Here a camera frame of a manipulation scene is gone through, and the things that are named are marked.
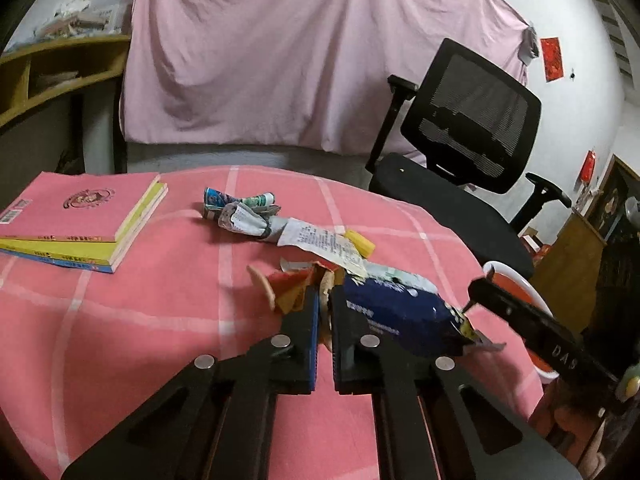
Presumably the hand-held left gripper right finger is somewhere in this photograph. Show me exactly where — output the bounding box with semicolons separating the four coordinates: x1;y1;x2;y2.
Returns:
330;285;588;480

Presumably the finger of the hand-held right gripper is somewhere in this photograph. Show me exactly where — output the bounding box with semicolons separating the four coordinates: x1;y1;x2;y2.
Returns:
467;267;621;401

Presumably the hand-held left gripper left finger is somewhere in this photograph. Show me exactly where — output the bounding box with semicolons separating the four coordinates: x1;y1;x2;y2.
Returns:
60;285;321;480

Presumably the red bin with white rim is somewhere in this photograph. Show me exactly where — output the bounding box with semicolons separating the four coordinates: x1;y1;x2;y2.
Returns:
481;260;562;382

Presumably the orange wrapper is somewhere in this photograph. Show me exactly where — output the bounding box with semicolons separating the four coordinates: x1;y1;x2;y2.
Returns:
247;257;343;317

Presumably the dark blue snack bag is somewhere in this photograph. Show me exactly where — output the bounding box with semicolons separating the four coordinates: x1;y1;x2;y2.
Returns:
342;265;507;359

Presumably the white paper receipt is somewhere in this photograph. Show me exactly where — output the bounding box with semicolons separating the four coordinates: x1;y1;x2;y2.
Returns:
276;219;369;279

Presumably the yellow wrapper piece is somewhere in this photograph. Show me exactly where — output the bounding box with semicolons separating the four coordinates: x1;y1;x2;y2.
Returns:
344;229;377;259

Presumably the white wrapper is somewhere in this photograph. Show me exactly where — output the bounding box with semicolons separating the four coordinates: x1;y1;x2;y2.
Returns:
216;201;288;247

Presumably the blue green wrapper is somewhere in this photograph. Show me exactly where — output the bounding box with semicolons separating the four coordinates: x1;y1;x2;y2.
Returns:
202;186;282;222

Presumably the wooden cabinet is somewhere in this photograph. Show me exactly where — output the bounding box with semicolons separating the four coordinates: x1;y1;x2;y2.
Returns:
531;207;609;334

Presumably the framed picture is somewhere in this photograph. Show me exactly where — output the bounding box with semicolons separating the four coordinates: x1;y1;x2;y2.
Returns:
584;155;640;243

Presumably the red hanging ornament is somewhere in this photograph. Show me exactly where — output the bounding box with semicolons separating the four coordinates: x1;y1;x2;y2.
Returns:
580;149;599;184

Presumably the black mesh office chair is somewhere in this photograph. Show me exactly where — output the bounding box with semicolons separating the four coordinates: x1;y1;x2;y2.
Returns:
364;37;573;282

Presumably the grey mattress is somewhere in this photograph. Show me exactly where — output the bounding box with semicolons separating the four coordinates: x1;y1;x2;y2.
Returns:
125;141;383;196

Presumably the yellow book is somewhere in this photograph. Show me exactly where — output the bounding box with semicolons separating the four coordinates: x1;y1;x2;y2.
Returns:
0;181;169;275

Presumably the pink book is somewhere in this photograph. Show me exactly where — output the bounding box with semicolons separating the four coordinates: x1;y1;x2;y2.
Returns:
0;171;163;244

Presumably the pink hanging sheet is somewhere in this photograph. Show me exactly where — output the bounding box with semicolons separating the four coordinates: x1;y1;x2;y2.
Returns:
119;0;540;155

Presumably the stack of papers in shelf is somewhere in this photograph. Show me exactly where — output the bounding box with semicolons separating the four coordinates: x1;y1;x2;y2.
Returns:
29;70;82;92

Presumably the wooden shelf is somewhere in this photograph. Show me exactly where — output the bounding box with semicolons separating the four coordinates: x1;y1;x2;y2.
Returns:
0;34;132;130

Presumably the pile of papers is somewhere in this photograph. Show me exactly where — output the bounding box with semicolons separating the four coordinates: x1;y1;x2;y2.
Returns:
32;0;127;42

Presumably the red wall paper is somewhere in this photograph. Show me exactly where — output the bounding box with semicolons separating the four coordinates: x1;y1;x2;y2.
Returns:
540;36;566;83

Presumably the black metal post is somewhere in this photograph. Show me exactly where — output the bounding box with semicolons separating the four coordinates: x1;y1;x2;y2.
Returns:
112;74;129;174

